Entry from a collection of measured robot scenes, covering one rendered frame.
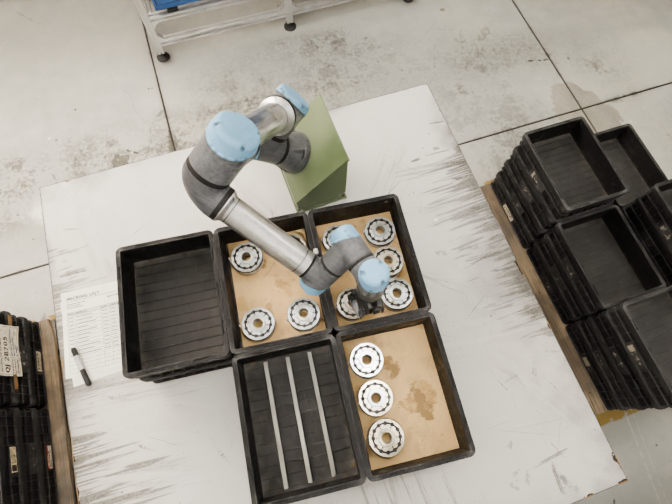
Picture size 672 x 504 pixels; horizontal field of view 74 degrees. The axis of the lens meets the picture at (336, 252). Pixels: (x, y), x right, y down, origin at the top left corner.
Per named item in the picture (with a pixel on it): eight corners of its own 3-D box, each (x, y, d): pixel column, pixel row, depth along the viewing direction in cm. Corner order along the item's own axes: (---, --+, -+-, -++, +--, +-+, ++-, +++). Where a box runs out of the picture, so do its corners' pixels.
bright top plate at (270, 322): (240, 310, 138) (240, 309, 138) (273, 305, 139) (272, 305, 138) (243, 342, 135) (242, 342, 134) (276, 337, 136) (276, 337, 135)
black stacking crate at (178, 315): (131, 261, 148) (116, 249, 137) (220, 243, 151) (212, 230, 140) (140, 382, 135) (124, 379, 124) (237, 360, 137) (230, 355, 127)
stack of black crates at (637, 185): (555, 163, 241) (577, 138, 220) (603, 148, 245) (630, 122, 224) (593, 227, 228) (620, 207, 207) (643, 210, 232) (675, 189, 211)
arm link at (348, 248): (313, 248, 117) (335, 282, 114) (340, 221, 111) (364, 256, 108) (330, 246, 123) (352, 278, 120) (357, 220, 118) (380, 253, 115)
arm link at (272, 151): (258, 147, 157) (226, 138, 147) (280, 118, 151) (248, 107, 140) (271, 172, 153) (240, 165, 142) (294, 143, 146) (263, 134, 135)
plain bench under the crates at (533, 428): (119, 251, 235) (39, 187, 169) (401, 169, 255) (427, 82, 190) (183, 599, 183) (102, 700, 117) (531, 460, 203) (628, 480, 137)
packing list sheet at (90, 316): (55, 295, 155) (54, 295, 154) (122, 275, 158) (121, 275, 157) (67, 389, 144) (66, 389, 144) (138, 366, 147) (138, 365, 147)
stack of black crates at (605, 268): (523, 250, 223) (556, 223, 191) (576, 233, 227) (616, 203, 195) (562, 326, 210) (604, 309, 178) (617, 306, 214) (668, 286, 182)
